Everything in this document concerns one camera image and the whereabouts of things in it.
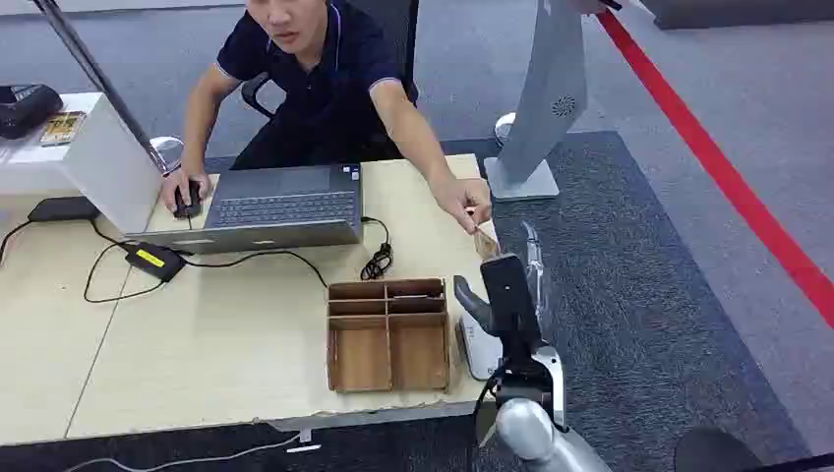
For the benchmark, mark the person's left hand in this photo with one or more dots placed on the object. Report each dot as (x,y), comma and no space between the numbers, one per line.
(464,195)

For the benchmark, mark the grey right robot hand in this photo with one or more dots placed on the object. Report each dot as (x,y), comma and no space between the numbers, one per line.
(508,293)

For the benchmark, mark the person's right hand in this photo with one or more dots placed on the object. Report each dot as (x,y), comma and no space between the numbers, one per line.
(171,187)

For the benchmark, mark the black computer mouse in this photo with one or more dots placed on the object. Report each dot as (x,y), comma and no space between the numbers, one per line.
(189,203)

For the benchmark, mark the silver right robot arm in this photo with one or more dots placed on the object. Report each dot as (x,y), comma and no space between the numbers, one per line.
(531,427)

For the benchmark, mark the round metal base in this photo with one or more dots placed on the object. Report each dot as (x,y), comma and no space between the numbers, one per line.
(171,151)
(503,129)

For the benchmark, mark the white cabinet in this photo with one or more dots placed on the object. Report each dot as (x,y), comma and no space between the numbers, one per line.
(104,169)

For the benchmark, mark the black adapter with yellow label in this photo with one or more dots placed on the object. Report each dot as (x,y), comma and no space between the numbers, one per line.
(155,260)

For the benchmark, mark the plain black power brick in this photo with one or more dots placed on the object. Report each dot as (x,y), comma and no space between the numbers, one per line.
(64,209)

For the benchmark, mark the grey laptop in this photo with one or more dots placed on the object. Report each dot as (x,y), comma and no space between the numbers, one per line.
(280,208)

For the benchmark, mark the small printed packet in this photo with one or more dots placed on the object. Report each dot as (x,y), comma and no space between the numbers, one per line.
(62,128)

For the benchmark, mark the grey kiosk stand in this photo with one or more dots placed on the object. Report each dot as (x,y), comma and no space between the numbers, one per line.
(544,98)

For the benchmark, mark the wooden compartment box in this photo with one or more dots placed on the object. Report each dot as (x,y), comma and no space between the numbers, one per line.
(387,339)

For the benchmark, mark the black slanted pole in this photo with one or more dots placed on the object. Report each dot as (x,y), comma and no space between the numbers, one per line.
(98,75)

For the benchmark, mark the black desk device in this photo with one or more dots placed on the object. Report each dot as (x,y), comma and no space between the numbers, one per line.
(25,107)

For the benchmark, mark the black office chair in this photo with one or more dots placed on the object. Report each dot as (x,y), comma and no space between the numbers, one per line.
(401,39)

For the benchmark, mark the person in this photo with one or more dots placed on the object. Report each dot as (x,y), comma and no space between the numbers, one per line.
(319,85)

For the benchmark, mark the red floor tape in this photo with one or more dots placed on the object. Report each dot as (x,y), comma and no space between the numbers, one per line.
(717,166)

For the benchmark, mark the small white tag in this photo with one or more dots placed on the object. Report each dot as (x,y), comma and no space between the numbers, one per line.
(303,449)

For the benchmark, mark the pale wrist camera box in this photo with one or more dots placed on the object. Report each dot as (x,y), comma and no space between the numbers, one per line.
(479,352)

